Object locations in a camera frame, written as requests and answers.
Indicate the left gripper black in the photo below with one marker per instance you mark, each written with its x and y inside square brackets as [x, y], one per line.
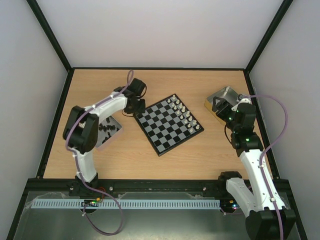
[141, 110]

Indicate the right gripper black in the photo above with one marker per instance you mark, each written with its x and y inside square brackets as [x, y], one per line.
[223, 107]

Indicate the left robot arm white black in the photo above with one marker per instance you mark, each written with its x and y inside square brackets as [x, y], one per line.
[82, 129]

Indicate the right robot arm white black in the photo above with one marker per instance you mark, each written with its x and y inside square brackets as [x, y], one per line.
[266, 215]

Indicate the pink tin with black pieces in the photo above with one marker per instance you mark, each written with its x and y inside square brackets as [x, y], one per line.
[107, 143]

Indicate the black grey chess board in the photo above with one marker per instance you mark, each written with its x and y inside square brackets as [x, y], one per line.
[163, 127]

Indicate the yellow empty tin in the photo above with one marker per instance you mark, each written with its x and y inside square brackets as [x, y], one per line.
[228, 93]

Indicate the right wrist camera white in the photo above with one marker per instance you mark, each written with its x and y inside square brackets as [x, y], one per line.
[243, 99]

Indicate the black aluminium frame rail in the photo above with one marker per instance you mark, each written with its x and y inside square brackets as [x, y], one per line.
[115, 187]

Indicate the light blue cable duct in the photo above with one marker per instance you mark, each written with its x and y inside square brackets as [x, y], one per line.
[128, 204]

